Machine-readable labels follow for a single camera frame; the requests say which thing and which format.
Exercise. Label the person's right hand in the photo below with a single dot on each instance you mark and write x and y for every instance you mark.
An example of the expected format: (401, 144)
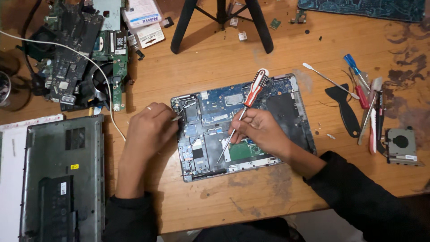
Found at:
(262, 129)

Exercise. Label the person's left hand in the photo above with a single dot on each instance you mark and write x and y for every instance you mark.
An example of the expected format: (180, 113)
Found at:
(149, 126)

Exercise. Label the person's left fingers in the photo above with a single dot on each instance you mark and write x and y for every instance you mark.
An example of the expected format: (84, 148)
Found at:
(173, 117)

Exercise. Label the small metal bracket piece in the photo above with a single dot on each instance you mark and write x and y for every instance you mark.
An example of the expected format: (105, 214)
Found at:
(177, 118)

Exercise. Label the laptop chassis with motherboard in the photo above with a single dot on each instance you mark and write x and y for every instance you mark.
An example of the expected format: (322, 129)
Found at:
(242, 127)

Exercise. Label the red and white screwdriver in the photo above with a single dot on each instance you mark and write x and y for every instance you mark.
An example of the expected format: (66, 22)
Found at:
(247, 100)

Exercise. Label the white labelled card packet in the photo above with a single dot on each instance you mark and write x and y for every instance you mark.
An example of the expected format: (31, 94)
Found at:
(149, 35)

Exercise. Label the black tripod stand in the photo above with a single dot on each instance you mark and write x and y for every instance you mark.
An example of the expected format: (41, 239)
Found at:
(221, 23)

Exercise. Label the small white chip module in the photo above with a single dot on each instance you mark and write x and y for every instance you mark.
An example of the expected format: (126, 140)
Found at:
(233, 22)
(242, 36)

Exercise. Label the pile of circuit boards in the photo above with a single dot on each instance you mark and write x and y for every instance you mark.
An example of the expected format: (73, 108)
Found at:
(80, 53)

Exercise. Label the grey laptop bottom cover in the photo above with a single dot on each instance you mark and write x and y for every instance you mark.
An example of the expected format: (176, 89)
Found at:
(63, 178)

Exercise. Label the small green circuit module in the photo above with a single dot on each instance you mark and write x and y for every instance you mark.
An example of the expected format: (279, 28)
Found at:
(275, 24)

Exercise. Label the black laptop battery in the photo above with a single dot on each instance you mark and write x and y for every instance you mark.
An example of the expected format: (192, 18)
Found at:
(57, 208)

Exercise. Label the small white plastic piece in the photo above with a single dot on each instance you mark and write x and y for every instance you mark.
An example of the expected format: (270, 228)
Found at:
(331, 136)

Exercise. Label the small green circuit board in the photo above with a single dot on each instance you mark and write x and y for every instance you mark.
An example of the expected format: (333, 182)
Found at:
(299, 16)

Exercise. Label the metal spudger tool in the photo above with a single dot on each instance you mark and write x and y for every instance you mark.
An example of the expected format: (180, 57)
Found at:
(331, 80)

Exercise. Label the round dark container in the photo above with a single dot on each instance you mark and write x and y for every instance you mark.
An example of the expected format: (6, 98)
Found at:
(4, 89)

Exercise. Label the black plastic pry tool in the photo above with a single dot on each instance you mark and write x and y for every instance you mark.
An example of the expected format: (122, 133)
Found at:
(344, 107)

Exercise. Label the white paper sheet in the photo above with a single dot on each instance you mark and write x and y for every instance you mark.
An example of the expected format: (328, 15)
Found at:
(10, 174)

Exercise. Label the red and white toothbrush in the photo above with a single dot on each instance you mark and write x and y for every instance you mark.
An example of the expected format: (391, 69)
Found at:
(373, 117)

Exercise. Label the black tweezers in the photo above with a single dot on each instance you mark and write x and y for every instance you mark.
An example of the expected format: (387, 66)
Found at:
(379, 114)

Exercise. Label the dark patterned mat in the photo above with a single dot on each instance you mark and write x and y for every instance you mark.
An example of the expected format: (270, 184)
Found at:
(362, 9)

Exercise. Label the laptop cooling fan with heatsink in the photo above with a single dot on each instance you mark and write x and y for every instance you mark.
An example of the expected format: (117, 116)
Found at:
(401, 144)

